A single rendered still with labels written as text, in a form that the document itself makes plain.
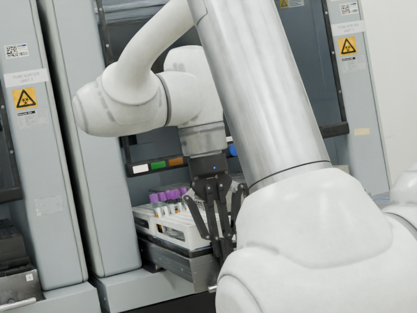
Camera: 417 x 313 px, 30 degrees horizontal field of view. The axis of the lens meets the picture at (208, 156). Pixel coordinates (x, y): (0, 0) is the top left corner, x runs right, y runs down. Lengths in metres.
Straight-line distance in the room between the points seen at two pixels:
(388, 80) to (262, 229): 2.69
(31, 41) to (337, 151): 0.88
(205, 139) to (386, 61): 2.10
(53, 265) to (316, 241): 1.16
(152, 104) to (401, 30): 2.26
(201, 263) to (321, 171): 0.72
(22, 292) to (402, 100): 2.17
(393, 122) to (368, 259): 2.67
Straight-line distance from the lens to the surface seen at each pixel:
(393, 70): 3.51
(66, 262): 1.90
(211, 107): 1.48
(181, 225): 1.61
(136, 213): 2.01
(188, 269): 1.56
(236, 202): 1.53
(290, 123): 0.87
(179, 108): 1.45
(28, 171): 1.88
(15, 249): 1.87
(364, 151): 2.14
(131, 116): 1.40
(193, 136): 1.48
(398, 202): 0.95
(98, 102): 1.40
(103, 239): 1.91
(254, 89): 0.88
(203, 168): 1.49
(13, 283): 1.80
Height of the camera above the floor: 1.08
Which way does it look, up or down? 3 degrees down
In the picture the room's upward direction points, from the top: 10 degrees counter-clockwise
